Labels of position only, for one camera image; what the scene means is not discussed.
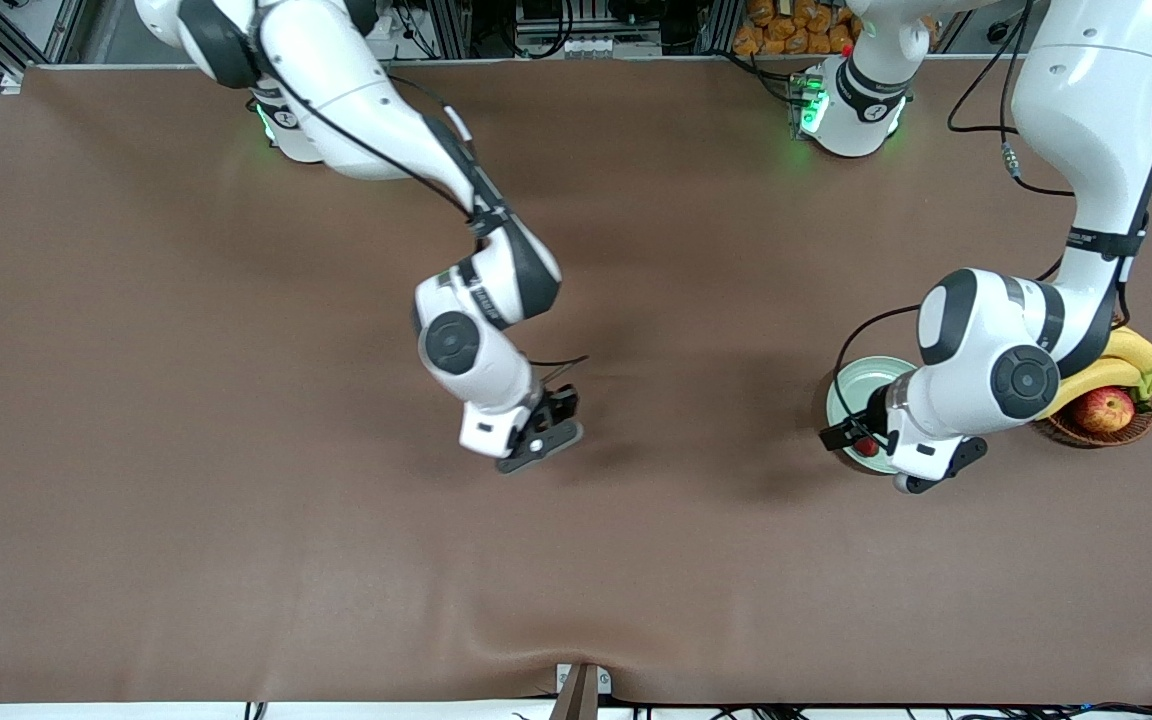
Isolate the long white power strip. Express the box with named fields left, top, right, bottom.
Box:
left=554, top=36, right=664, bottom=58

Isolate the grey metal camera mount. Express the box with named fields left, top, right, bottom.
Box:
left=548, top=662, right=614, bottom=720

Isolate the pale green round plate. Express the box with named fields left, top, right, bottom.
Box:
left=826, top=356, right=922, bottom=475

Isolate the brown wicker basket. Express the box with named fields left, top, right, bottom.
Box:
left=1031, top=315, right=1152, bottom=448

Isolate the yellow banana bunch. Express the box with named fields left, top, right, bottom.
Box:
left=1036, top=325, right=1152, bottom=421

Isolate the brown table cover sheet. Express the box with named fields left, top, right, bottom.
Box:
left=0, top=55, right=1152, bottom=706

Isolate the orange bread rolls pile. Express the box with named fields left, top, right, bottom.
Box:
left=733, top=0, right=859, bottom=56

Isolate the red apple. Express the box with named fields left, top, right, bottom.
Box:
left=1072, top=386, right=1136, bottom=434

